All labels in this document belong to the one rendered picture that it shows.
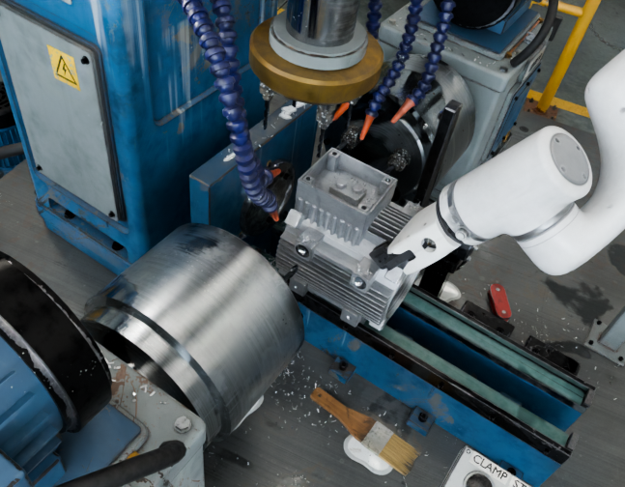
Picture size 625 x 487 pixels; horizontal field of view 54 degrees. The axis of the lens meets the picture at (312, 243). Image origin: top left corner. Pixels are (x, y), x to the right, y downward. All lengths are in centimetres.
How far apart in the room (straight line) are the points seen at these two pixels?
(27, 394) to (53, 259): 79
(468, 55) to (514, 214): 62
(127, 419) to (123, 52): 45
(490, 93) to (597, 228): 59
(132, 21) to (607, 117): 57
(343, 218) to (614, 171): 37
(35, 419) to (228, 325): 29
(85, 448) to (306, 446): 48
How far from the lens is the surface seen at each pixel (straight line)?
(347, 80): 79
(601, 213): 74
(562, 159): 68
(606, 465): 121
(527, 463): 108
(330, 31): 79
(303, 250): 94
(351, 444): 106
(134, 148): 94
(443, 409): 107
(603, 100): 76
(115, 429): 65
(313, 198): 92
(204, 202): 92
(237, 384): 75
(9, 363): 51
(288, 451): 104
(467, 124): 121
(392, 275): 90
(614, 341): 133
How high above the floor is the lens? 175
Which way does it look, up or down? 47 degrees down
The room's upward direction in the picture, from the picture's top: 10 degrees clockwise
